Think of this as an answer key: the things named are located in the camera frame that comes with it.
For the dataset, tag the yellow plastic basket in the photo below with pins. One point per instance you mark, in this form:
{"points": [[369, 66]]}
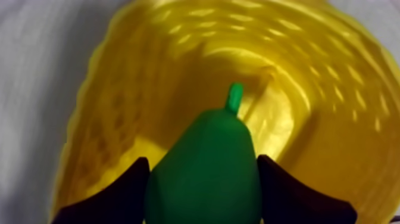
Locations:
{"points": [[312, 94]]}

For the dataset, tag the green toy pear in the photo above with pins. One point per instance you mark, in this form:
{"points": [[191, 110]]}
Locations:
{"points": [[206, 169]]}

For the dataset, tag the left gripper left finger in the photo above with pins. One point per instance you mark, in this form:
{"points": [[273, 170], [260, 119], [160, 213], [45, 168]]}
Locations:
{"points": [[125, 200]]}

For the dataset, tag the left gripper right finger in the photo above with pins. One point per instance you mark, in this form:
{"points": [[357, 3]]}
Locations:
{"points": [[287, 200]]}

